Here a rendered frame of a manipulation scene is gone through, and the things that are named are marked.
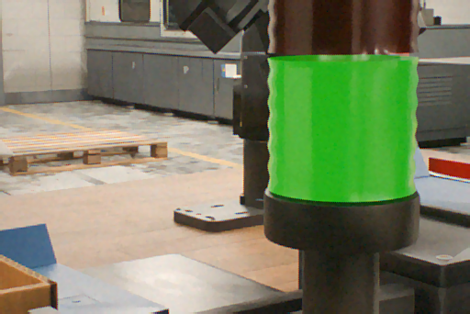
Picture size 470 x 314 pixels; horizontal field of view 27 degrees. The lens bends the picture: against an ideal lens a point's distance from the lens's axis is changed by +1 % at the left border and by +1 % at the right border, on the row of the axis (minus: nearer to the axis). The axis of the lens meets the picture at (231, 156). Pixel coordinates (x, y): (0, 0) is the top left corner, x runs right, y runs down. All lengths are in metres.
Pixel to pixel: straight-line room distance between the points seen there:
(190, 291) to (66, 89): 11.53
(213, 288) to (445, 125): 7.28
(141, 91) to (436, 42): 4.08
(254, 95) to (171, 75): 9.28
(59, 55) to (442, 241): 11.64
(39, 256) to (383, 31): 0.48
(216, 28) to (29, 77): 11.38
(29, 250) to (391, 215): 0.47
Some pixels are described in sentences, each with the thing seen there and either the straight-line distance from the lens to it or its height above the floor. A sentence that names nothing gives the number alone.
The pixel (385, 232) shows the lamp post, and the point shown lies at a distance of 0.24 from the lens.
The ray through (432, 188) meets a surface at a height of 0.99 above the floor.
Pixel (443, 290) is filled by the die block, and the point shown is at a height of 0.97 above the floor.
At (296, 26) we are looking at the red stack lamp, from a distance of 0.23.
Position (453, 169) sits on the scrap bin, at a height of 0.95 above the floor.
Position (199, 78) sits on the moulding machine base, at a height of 0.44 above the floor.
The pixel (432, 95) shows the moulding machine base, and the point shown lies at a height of 0.43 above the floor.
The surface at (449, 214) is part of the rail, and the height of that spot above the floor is 0.99.
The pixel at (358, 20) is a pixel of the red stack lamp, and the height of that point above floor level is 1.09.
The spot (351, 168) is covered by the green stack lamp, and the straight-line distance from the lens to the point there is 0.23.
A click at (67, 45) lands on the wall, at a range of 12.11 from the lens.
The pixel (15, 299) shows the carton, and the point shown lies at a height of 0.97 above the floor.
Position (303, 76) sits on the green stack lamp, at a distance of 0.23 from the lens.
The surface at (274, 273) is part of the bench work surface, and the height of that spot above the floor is 0.90.
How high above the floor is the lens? 1.10
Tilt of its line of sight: 9 degrees down
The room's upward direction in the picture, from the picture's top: straight up
